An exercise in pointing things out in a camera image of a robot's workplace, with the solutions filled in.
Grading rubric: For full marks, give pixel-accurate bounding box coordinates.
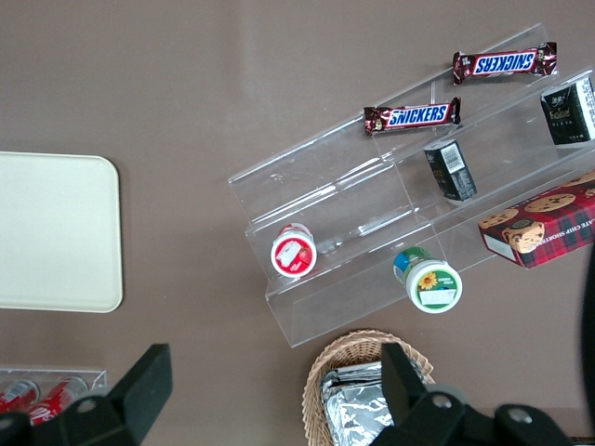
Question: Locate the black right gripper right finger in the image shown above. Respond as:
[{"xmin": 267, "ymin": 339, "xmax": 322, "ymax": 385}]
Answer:
[{"xmin": 374, "ymin": 342, "xmax": 468, "ymax": 446}]

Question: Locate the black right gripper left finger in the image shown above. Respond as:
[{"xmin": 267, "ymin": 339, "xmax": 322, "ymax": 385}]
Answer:
[{"xmin": 59, "ymin": 343, "xmax": 174, "ymax": 446}]

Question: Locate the wicker basket holding foil packs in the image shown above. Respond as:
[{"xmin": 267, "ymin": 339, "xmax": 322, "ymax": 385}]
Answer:
[{"xmin": 301, "ymin": 329, "xmax": 436, "ymax": 446}]

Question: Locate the cream plastic serving tray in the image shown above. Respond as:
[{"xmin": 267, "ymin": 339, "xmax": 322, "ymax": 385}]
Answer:
[{"xmin": 0, "ymin": 151, "xmax": 125, "ymax": 313}]

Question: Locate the clear acrylic bottle rack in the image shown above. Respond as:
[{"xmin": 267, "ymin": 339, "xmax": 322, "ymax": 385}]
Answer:
[{"xmin": 0, "ymin": 368, "xmax": 109, "ymax": 410}]

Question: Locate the foil wrapped food pack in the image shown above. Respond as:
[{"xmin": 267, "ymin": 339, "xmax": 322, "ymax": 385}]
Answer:
[
  {"xmin": 319, "ymin": 361, "xmax": 385, "ymax": 397},
  {"xmin": 324, "ymin": 386, "xmax": 396, "ymax": 446}
]

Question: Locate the red cola bottle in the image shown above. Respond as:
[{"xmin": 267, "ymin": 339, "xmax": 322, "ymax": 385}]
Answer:
[
  {"xmin": 28, "ymin": 375, "xmax": 89, "ymax": 427},
  {"xmin": 0, "ymin": 378, "xmax": 42, "ymax": 414}
]

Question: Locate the green sunflower lid cup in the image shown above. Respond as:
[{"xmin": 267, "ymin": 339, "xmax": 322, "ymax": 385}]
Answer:
[{"xmin": 392, "ymin": 245, "xmax": 464, "ymax": 316}]

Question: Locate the red lid yogurt cup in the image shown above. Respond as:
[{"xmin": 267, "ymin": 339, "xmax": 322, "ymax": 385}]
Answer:
[{"xmin": 270, "ymin": 221, "xmax": 319, "ymax": 279}]

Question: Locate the clear acrylic stepped display stand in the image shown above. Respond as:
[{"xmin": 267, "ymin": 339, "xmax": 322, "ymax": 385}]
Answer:
[{"xmin": 227, "ymin": 22, "xmax": 595, "ymax": 349}]

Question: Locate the red tartan cookie box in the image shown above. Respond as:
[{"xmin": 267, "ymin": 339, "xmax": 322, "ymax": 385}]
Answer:
[{"xmin": 477, "ymin": 169, "xmax": 595, "ymax": 269}]

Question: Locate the small black drink carton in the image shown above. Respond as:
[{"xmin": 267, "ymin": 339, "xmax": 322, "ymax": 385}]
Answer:
[
  {"xmin": 422, "ymin": 138, "xmax": 478, "ymax": 203},
  {"xmin": 539, "ymin": 76, "xmax": 595, "ymax": 147}
]

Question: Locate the Snickers chocolate bar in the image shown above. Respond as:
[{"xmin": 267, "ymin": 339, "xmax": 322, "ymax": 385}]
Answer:
[
  {"xmin": 363, "ymin": 96, "xmax": 463, "ymax": 137},
  {"xmin": 452, "ymin": 41, "xmax": 559, "ymax": 86}
]

